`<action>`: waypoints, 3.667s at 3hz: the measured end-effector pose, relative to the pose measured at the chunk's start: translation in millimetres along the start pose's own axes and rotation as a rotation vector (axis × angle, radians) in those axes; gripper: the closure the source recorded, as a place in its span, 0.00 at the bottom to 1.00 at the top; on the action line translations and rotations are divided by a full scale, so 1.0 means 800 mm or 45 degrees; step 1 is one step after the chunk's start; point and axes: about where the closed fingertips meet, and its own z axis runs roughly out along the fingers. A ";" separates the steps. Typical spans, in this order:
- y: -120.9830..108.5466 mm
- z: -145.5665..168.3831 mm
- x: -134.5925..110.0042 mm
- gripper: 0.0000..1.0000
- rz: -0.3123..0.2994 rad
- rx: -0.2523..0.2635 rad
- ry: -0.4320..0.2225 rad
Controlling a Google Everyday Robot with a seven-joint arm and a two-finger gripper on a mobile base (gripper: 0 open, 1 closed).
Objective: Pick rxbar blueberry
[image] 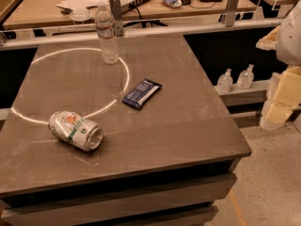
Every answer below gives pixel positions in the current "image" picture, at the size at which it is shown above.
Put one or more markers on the clear plastic lid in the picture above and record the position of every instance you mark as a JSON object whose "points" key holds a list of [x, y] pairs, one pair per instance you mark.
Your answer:
{"points": [[80, 14]]}

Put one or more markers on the grey metal post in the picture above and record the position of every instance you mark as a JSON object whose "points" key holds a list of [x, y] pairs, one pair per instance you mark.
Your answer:
{"points": [[230, 15], [116, 11]]}

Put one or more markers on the grey metal post right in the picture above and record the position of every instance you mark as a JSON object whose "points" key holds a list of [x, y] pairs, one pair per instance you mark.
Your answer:
{"points": [[230, 15]]}

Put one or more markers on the white papers on desk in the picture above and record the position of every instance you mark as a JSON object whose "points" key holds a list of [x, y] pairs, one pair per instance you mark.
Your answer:
{"points": [[71, 4]]}

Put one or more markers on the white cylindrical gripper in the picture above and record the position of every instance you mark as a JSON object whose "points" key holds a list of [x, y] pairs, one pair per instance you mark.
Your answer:
{"points": [[290, 38]]}

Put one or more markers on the clear plastic water bottle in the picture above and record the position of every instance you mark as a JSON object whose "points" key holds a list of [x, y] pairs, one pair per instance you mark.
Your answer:
{"points": [[105, 27]]}

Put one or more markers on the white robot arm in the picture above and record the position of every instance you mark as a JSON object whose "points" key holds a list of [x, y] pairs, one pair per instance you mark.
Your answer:
{"points": [[286, 40]]}

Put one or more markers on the silver green soda can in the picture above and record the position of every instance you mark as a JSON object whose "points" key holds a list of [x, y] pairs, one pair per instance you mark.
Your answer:
{"points": [[82, 133]]}

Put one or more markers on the dark blue rxbar wrapper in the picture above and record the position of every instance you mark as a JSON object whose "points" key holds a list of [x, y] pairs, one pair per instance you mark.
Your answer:
{"points": [[141, 93]]}

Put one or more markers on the grey metal post left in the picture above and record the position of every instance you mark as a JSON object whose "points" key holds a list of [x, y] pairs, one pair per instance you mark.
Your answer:
{"points": [[116, 11]]}

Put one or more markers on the wooden background desk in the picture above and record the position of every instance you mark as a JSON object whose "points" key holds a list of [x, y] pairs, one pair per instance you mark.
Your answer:
{"points": [[42, 13]]}

